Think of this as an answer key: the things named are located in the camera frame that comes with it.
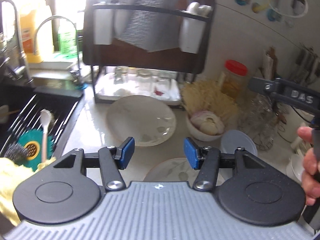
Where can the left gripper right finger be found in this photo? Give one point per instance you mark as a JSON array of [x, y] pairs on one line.
[[206, 160]]

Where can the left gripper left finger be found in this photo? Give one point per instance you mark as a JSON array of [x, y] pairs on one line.
[[113, 159]]

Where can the translucent plastic bowl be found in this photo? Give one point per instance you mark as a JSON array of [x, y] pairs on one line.
[[234, 139]]

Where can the white leaf pattern bowl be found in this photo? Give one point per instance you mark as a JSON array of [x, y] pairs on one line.
[[172, 170]]

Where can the beige leaf pattern plate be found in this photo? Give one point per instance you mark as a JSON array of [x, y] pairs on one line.
[[149, 121]]

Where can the white ceramic bowl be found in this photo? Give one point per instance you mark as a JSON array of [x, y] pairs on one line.
[[294, 169]]

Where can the person's right hand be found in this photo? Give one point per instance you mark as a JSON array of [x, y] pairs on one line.
[[310, 185]]

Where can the hanging scissors and utensils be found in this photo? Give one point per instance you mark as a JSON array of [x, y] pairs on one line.
[[306, 69]]

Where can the bowl with onion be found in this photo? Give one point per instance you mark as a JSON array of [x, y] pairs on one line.
[[205, 126]]

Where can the chopstick holder with chopsticks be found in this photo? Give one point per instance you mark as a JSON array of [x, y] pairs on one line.
[[270, 62]]

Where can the dried noodle bundle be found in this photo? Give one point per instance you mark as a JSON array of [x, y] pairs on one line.
[[205, 95]]

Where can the red lid plastic jar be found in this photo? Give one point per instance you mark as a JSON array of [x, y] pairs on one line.
[[232, 78]]

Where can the white silicone spoon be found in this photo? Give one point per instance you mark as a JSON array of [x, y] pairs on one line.
[[46, 118]]

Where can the drinking glass left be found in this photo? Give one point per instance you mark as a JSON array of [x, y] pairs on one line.
[[121, 75]]

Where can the drinking glass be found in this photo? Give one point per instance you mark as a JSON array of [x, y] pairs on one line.
[[163, 82], [144, 79], [121, 75]]

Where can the drinking glass middle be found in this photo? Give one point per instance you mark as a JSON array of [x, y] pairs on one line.
[[144, 79]]

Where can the drinking glass right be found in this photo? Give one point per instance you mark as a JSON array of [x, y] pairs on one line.
[[163, 82]]

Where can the steel wool scrubber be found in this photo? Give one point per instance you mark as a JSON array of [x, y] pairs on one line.
[[16, 153]]

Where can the yellow dish cloth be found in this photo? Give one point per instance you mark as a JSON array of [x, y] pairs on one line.
[[11, 176]]

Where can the green soap bottle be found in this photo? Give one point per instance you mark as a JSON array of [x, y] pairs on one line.
[[66, 37]]

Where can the black dish rack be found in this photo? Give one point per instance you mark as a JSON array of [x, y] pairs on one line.
[[170, 35]]

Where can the yellow detergent bottle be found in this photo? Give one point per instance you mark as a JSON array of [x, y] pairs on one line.
[[30, 21]]

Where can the wire rack with glasses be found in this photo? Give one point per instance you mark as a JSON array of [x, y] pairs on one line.
[[261, 121]]

